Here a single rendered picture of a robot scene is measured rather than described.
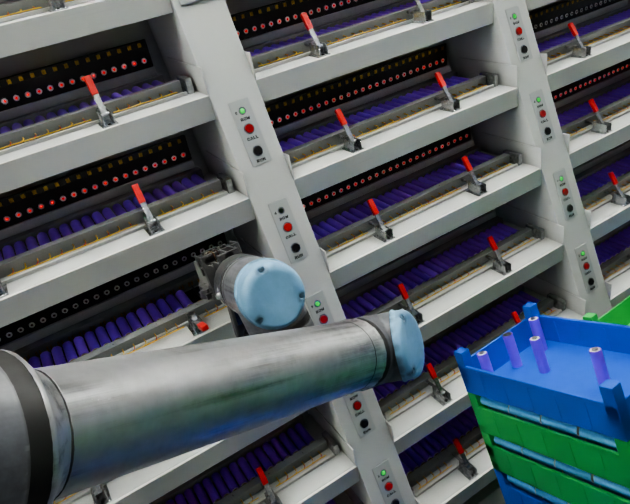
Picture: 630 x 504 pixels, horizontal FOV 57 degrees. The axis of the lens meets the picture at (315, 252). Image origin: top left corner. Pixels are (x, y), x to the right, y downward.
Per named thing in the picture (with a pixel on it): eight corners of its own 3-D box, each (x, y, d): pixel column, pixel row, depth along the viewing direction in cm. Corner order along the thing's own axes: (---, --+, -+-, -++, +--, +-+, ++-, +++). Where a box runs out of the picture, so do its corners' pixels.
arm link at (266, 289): (262, 348, 75) (229, 281, 73) (237, 330, 87) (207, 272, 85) (321, 312, 79) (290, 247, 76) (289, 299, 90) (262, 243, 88)
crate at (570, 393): (707, 367, 84) (695, 318, 82) (626, 443, 75) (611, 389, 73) (540, 339, 110) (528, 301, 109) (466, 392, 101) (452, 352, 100)
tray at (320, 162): (518, 106, 135) (517, 45, 128) (297, 200, 113) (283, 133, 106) (457, 94, 151) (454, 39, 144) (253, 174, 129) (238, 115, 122)
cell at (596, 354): (614, 384, 87) (603, 346, 86) (607, 390, 86) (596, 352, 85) (603, 381, 89) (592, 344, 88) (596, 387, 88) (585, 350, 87)
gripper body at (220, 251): (231, 239, 103) (250, 242, 92) (248, 283, 105) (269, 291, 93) (191, 256, 100) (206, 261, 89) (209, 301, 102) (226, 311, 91)
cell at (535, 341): (552, 369, 97) (542, 335, 96) (545, 374, 97) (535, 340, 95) (544, 367, 99) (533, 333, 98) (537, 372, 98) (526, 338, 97)
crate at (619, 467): (720, 415, 85) (707, 367, 84) (641, 494, 76) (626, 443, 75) (551, 375, 112) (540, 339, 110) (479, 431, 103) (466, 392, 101)
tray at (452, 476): (604, 397, 150) (608, 358, 143) (424, 532, 128) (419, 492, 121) (540, 358, 166) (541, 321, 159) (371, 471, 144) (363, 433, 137)
